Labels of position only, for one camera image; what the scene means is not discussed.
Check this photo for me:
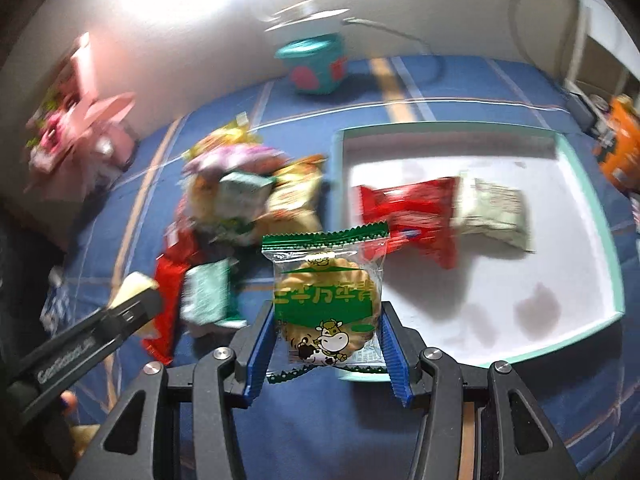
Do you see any white green snack packet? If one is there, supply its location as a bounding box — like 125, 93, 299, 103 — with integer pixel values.
450, 172, 536, 253

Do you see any white power strip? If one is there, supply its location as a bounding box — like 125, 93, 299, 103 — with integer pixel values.
260, 2, 351, 36

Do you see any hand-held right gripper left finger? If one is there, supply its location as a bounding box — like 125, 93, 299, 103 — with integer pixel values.
70, 302, 278, 480

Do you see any orange box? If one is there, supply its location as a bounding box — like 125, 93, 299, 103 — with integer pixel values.
592, 95, 640, 193

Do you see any green cow biscuit packet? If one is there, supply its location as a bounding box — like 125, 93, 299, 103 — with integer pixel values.
261, 221, 392, 385

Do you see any pile of mixed snack packets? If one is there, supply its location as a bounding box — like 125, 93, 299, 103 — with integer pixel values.
142, 115, 331, 366

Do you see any white shelf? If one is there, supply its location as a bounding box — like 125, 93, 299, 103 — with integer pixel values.
565, 0, 640, 106

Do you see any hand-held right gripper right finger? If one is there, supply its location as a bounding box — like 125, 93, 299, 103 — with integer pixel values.
380, 301, 576, 480

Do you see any clear steamed cake packet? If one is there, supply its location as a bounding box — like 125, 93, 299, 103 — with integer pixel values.
107, 271, 161, 341

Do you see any white cable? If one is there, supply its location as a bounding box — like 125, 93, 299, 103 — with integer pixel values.
342, 17, 446, 86
507, 0, 591, 81

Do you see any teal container with pink dots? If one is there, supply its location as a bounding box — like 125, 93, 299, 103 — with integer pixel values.
274, 32, 351, 96

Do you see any black power adapter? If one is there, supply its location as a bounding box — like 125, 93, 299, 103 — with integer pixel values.
567, 91, 598, 135

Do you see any teal box of snacks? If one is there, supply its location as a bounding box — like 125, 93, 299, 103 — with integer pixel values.
332, 122, 626, 383

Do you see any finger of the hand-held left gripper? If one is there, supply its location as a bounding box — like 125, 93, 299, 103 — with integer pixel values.
97, 287, 165, 345

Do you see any red snack packet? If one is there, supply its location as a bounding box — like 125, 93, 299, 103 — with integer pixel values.
357, 176, 463, 271

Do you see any blue plaid bed sheet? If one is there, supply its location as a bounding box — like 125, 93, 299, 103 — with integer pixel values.
40, 55, 640, 480

